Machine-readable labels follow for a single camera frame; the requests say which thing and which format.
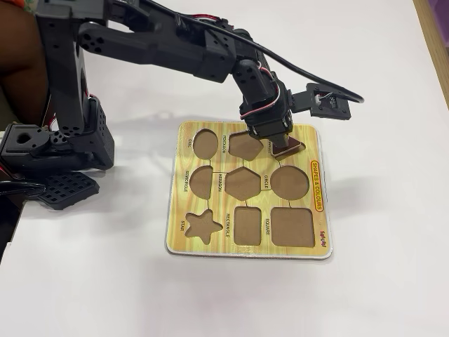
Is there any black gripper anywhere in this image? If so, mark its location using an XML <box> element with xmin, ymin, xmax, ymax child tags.
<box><xmin>243</xmin><ymin>82</ymin><xmax>294</xmax><ymax>149</ymax></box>

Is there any brown triangle piece yellow pin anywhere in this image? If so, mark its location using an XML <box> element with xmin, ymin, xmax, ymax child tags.
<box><xmin>271</xmin><ymin>136</ymin><xmax>305</xmax><ymax>158</ymax></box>

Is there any wooden shapes puzzle board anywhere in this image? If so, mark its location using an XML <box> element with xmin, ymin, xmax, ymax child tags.
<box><xmin>164</xmin><ymin>121</ymin><xmax>335</xmax><ymax>261</ymax></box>

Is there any purple plastic box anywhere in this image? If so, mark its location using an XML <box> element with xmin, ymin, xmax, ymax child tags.
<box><xmin>419</xmin><ymin>0</ymin><xmax>449</xmax><ymax>40</ymax></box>

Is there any black grid clamp plate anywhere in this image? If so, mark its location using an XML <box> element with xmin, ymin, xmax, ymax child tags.
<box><xmin>36</xmin><ymin>171</ymin><xmax>101</xmax><ymax>212</ymax></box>

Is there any glossy black clamp lever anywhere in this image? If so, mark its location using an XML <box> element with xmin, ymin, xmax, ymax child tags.
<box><xmin>0</xmin><ymin>178</ymin><xmax>46</xmax><ymax>201</ymax></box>

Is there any person's bare brown limb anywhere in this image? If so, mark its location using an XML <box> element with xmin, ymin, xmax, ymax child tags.
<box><xmin>0</xmin><ymin>6</ymin><xmax>54</xmax><ymax>124</ymax></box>

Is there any red white servo wire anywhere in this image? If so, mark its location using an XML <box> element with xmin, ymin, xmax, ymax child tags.
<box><xmin>239</xmin><ymin>60</ymin><xmax>283</xmax><ymax>119</ymax></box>

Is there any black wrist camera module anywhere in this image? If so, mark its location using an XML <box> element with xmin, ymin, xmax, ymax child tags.
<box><xmin>293</xmin><ymin>82</ymin><xmax>352</xmax><ymax>122</ymax></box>

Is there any black camera cable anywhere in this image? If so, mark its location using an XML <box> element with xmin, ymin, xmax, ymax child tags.
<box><xmin>140</xmin><ymin>0</ymin><xmax>366</xmax><ymax>105</ymax></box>

